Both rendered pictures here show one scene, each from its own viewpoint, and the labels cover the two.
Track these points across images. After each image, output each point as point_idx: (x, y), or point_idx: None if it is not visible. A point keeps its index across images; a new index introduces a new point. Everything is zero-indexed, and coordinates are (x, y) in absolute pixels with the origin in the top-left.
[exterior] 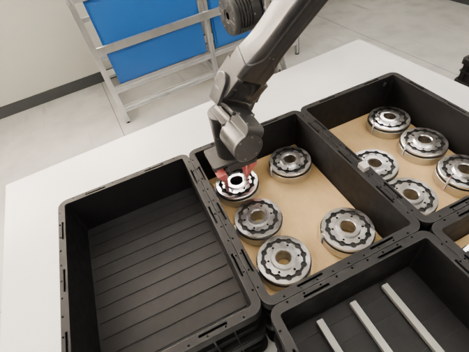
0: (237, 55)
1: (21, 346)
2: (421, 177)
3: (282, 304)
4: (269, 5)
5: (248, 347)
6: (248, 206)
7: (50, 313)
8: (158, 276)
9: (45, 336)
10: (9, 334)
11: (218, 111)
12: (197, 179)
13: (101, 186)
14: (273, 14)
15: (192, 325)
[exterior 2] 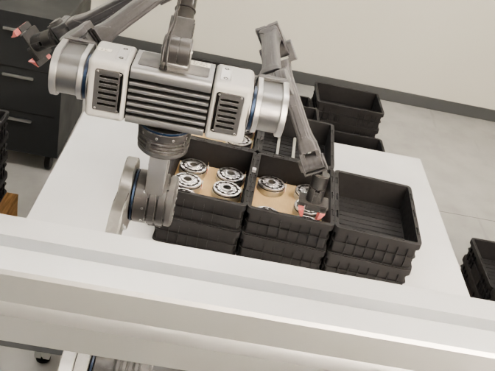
0: (317, 143)
1: (454, 284)
2: (205, 181)
3: (328, 166)
4: (306, 119)
5: None
6: (309, 211)
7: (438, 288)
8: (368, 226)
9: (440, 280)
10: (464, 294)
11: (324, 173)
12: (336, 211)
13: (394, 239)
14: (306, 118)
15: (359, 207)
